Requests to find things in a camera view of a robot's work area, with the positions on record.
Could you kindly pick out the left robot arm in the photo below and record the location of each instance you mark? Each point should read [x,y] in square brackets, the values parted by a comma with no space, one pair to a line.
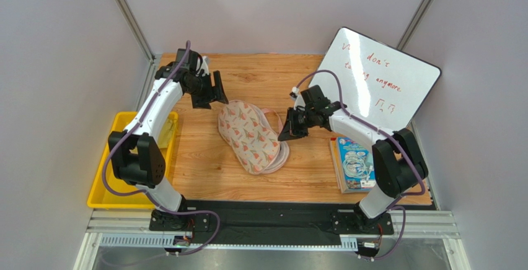
[135,154]

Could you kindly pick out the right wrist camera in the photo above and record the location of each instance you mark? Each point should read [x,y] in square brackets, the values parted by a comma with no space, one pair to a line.
[297,98]

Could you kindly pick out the teal charger with cable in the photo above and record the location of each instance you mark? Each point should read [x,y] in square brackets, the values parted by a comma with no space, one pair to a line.
[357,166]

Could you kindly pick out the yellow plastic bin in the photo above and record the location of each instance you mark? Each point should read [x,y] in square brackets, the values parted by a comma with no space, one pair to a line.
[100,198]

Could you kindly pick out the whiteboard with red writing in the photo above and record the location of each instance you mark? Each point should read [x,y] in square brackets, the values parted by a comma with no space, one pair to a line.
[376,82]

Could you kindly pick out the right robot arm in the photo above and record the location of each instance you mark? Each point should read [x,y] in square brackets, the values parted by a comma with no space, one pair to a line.
[396,157]

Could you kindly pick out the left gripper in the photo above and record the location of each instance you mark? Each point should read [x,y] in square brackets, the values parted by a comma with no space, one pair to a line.
[217,91]

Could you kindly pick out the blue illustrated book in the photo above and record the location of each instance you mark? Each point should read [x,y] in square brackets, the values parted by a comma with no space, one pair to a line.
[339,146]

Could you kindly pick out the yellow bra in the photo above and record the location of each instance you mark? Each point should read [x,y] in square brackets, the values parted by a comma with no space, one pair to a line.
[167,132]

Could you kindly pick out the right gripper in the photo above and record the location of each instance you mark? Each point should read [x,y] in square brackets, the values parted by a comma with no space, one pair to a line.
[297,122]

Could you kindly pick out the floral mesh laundry bag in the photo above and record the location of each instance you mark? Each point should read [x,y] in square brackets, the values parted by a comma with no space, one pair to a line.
[252,134]

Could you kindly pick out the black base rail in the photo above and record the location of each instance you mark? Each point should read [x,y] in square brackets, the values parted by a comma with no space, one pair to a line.
[271,223]

